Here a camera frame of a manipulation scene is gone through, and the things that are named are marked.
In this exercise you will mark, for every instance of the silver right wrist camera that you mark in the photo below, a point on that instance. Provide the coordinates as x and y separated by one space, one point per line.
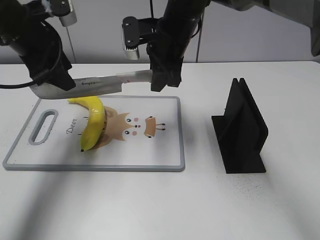
130 37

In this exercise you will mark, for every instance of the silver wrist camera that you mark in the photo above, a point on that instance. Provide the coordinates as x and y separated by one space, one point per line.
62 9
130 37

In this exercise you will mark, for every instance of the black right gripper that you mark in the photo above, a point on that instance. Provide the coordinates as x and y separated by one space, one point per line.
170 37

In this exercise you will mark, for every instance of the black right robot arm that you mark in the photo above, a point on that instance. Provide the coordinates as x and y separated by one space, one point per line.
199 5

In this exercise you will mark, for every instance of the white grey cutting board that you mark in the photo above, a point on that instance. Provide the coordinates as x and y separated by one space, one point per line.
142 133

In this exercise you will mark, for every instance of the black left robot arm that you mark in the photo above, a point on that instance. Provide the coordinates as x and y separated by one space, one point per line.
24 28

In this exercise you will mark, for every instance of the black knife stand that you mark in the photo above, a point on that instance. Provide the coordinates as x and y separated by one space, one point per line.
241 131

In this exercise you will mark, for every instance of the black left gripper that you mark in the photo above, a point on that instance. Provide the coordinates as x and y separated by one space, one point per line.
45 59

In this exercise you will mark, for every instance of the white handled kitchen knife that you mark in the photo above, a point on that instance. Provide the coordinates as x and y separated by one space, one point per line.
92 86

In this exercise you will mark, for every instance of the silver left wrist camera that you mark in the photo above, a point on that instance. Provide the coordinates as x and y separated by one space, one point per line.
62 9

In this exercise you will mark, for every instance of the yellow plastic banana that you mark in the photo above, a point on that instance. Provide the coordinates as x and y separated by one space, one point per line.
95 123

